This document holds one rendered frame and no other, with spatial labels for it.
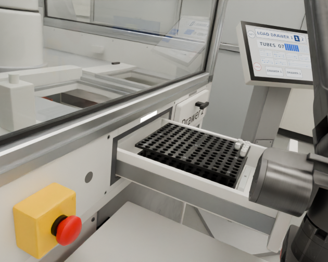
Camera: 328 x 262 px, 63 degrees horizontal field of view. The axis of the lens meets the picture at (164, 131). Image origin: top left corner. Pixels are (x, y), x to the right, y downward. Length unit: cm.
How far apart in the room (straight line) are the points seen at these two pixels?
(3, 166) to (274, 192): 31
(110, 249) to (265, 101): 115
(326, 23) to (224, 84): 190
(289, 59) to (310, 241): 116
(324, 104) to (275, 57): 102
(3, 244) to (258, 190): 33
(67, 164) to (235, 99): 197
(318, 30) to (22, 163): 44
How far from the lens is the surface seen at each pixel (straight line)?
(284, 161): 35
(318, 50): 44
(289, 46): 150
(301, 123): 361
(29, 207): 40
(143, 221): 60
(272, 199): 34
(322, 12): 48
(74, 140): 44
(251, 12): 226
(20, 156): 38
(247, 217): 51
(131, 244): 55
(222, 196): 50
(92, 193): 54
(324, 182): 35
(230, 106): 234
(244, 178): 64
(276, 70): 137
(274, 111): 154
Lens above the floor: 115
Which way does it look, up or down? 22 degrees down
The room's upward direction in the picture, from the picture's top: 8 degrees clockwise
